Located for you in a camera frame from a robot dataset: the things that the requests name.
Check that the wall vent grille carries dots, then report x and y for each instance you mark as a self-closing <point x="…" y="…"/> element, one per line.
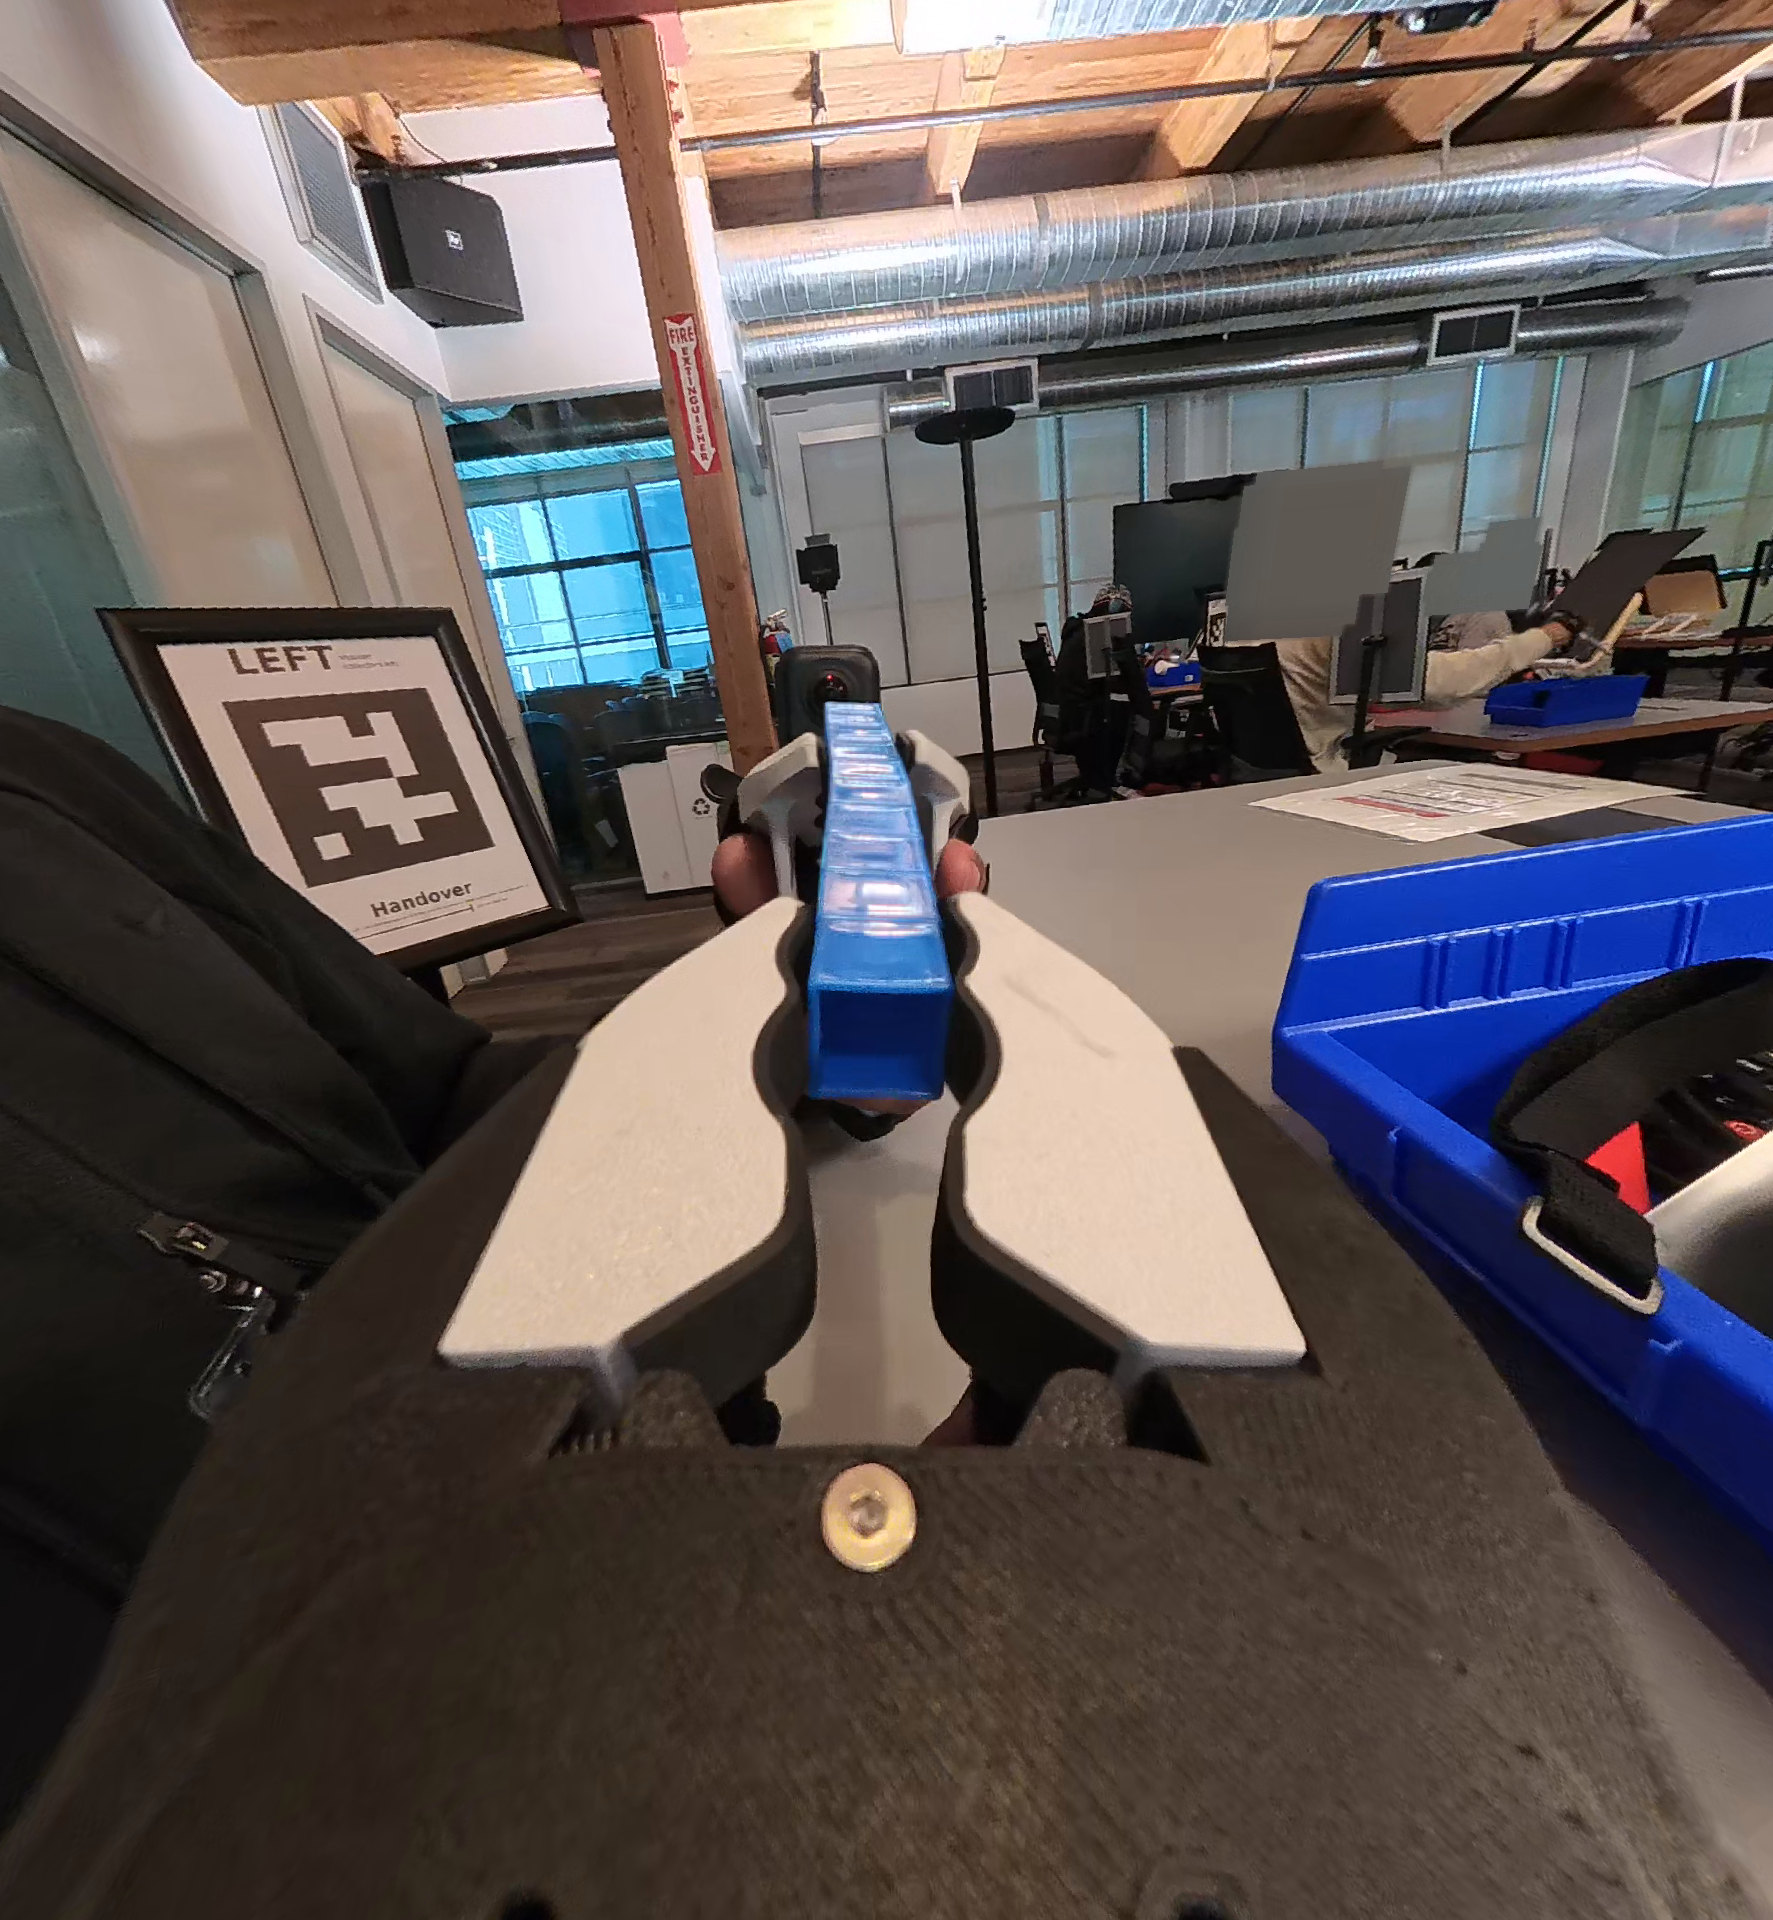
<point x="325" y="202"/>

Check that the black flat panel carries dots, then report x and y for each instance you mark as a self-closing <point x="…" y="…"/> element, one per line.
<point x="1628" y="577"/>

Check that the blue weekly pill organizer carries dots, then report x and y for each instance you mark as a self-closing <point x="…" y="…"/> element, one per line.
<point x="877" y="1022"/>

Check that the red fire extinguisher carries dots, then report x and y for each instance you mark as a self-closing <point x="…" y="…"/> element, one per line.
<point x="772" y="638"/>

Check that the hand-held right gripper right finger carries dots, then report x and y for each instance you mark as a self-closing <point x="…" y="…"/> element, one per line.
<point x="1110" y="1187"/>

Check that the wooden post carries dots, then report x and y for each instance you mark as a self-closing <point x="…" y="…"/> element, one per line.
<point x="677" y="241"/>

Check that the black wall speaker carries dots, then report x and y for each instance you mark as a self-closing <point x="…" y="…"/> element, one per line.
<point x="451" y="248"/>

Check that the silver air duct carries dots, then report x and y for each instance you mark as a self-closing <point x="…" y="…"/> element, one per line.
<point x="1200" y="323"/>
<point x="1276" y="208"/>

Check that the person's left hand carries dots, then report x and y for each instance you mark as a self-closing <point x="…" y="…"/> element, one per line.
<point x="744" y="877"/>

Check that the camera on stand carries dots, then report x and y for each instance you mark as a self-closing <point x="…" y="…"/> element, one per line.
<point x="821" y="569"/>

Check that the white recycling bin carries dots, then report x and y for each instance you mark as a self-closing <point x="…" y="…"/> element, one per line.
<point x="668" y="815"/>

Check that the grey office desk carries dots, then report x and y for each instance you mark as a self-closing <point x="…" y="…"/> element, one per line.
<point x="1696" y="724"/>

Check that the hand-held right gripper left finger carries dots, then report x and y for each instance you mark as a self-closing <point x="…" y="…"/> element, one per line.
<point x="631" y="1170"/>

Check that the red fire extinguisher sign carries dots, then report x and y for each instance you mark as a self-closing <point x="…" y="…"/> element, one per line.
<point x="693" y="392"/>

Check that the black office chair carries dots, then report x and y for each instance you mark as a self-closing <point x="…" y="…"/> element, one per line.
<point x="1073" y="705"/>

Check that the large black monitor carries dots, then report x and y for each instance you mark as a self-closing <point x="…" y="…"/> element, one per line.
<point x="1174" y="569"/>

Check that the printed paper sheets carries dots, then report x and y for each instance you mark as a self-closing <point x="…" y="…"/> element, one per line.
<point x="1455" y="797"/>

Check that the small blue bin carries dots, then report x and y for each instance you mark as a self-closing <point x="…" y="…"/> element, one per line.
<point x="1560" y="703"/>

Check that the large blue plastic bin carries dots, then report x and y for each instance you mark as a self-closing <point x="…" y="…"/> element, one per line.
<point x="1442" y="1079"/>

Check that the black floor lamp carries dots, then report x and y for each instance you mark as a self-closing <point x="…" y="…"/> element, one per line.
<point x="979" y="600"/>

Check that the white plastic object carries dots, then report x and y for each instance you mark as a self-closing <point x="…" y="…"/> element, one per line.
<point x="1766" y="1246"/>

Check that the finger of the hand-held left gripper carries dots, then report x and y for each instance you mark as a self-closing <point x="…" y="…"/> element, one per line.
<point x="786" y="790"/>
<point x="947" y="790"/>

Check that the black keypad device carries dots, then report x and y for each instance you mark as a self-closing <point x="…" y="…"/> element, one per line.
<point x="1751" y="1096"/>

